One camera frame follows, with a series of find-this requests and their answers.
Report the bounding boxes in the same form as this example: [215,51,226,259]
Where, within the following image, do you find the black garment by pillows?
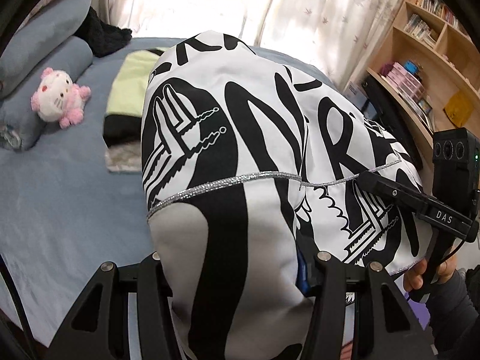
[74,7,133,58]

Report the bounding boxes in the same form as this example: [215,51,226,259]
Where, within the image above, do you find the yellow envelope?
[443,91,474,128]

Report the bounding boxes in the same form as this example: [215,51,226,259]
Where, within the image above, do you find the black white graffiti print garment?
[141,32,432,359]

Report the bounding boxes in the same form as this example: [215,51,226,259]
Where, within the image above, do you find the white patterned curtain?
[92,0,403,89]

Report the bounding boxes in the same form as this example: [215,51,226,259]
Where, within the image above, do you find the blue bed sheet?
[0,37,370,350]

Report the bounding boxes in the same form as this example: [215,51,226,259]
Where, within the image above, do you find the cream white folded jacket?
[105,141,142,174]

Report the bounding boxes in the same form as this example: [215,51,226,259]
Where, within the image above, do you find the person right hand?
[403,252,459,293]

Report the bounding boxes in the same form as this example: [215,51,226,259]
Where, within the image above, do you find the pink white cat plush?
[31,67,91,129]

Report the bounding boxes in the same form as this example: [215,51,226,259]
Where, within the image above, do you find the black cable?
[0,256,38,360]

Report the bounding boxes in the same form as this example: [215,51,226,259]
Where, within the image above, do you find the green black folded garment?
[103,48,166,147]

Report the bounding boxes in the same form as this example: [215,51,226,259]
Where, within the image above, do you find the black patterned hanging cloth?
[361,75,423,171]

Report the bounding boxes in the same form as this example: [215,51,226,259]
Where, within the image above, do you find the pink storage boxes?
[380,62,425,102]

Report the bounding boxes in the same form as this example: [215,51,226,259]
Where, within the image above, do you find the upper blue bolster pillow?
[1,0,91,98]

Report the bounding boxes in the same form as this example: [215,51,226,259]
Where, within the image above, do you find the wooden bookshelf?
[366,0,479,175]

